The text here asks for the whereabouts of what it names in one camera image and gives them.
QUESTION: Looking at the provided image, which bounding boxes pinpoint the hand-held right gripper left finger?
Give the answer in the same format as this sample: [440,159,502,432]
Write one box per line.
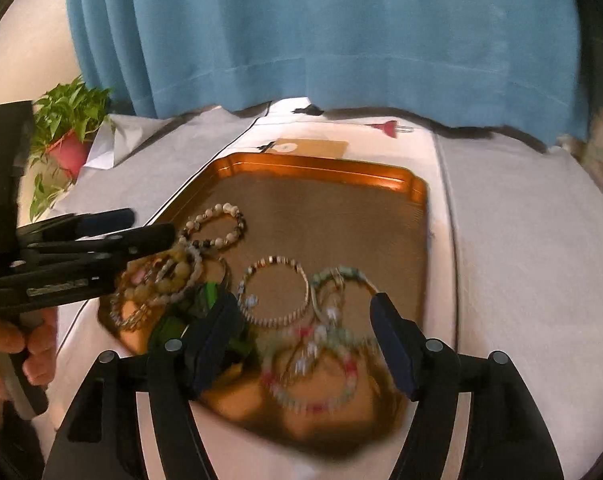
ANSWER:
[42,290,245,480]

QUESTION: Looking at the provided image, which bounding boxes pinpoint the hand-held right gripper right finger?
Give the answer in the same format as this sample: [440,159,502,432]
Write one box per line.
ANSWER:
[369,292,565,480]

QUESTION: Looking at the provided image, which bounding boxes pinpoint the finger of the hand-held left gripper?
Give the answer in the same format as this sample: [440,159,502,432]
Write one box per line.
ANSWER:
[16,208,135,250]
[19,223,177,283]

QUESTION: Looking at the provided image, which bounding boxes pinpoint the pile of mixed bead bracelets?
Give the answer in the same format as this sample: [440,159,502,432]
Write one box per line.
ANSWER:
[109,202,383,417]

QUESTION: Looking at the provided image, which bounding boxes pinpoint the copper metal tray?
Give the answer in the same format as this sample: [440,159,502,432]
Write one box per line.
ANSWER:
[98,152,429,462]

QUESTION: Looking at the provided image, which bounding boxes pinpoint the person's left forearm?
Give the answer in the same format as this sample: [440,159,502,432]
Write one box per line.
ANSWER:
[0,399,45,480]

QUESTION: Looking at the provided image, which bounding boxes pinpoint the person's left hand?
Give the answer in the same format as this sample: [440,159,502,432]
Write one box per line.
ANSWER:
[0,307,58,402]

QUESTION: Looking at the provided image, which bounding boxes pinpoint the green plant in red pot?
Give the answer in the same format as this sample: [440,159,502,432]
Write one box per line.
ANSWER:
[29,76,115,222]

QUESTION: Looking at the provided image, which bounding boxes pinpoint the brown paper card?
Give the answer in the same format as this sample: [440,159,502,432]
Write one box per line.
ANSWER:
[259,137,350,159]

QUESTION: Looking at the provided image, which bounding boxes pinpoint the small red funnel-shaped object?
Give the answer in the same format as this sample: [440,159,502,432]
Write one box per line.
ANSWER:
[370,120,413,139]

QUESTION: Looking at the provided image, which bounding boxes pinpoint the blue curtain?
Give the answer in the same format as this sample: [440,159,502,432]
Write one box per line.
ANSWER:
[64,0,590,147]

